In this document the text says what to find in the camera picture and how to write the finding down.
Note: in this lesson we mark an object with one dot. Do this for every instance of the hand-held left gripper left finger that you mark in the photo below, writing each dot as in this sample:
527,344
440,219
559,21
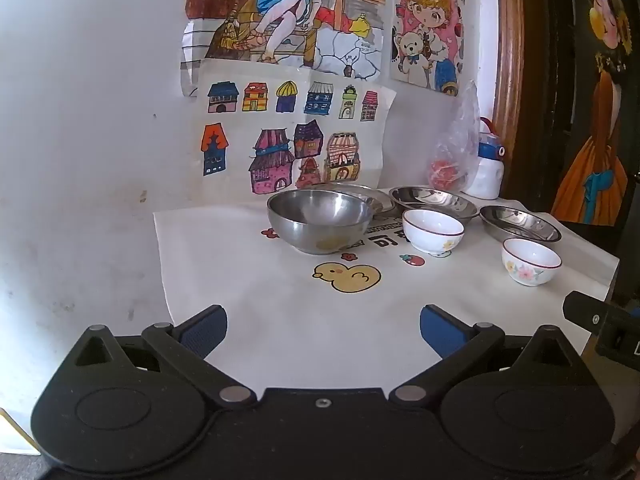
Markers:
205,334

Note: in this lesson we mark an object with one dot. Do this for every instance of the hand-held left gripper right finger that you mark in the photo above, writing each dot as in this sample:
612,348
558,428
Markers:
441,329

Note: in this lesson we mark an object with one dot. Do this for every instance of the white bowl yellow flower print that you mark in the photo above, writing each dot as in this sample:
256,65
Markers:
429,238

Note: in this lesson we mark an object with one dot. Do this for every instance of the white bowl pink flower print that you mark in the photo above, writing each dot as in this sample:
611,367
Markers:
529,271

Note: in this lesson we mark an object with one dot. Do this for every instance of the steel plate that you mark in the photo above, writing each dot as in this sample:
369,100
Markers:
520,223
435,199
376,200

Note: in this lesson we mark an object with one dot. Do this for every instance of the large steel bowl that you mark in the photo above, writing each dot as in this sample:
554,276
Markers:
310,232

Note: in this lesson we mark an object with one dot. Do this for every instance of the white printed table cloth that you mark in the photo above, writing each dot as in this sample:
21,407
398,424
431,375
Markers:
300,320

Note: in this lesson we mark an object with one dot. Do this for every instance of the red wrapped ball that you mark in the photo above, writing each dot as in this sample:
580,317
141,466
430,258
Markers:
445,175

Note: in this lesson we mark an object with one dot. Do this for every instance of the white bottle blue red cap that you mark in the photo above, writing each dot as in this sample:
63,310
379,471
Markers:
487,176

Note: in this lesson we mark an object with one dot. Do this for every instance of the clear plastic bag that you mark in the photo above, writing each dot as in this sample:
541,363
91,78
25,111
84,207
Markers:
462,130

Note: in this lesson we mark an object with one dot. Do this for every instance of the coloured houses drawing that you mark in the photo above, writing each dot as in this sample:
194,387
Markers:
295,125

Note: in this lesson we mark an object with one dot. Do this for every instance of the coloured figure drawing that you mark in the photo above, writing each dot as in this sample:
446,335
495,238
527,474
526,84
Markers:
280,20

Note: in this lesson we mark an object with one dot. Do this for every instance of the dark figure wall poster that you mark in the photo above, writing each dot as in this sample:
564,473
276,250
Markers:
595,160

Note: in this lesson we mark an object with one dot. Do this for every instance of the wooden door frame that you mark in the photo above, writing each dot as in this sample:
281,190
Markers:
515,60

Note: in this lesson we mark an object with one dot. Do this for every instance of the cartoon figure wall poster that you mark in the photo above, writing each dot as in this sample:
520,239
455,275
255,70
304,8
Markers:
425,25

